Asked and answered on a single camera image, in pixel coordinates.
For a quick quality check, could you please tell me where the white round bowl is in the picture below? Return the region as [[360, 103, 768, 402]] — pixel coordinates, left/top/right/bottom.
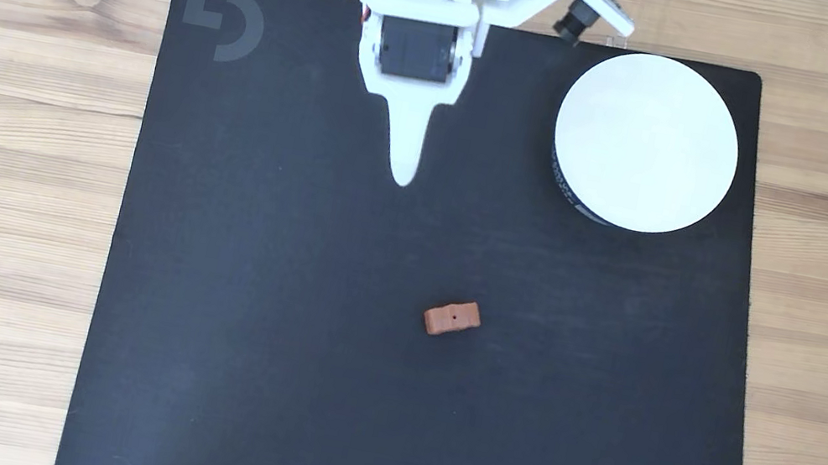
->
[[539, 40, 755, 248]]

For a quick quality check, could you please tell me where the camera on white mount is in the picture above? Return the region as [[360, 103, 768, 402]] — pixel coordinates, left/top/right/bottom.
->
[[490, 0, 642, 59]]

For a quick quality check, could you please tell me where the brown toy block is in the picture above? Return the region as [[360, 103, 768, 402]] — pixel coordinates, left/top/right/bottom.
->
[[420, 294, 486, 344]]

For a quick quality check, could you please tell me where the black mouse mat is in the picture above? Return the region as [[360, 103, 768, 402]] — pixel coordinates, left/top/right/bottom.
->
[[54, 0, 828, 465]]

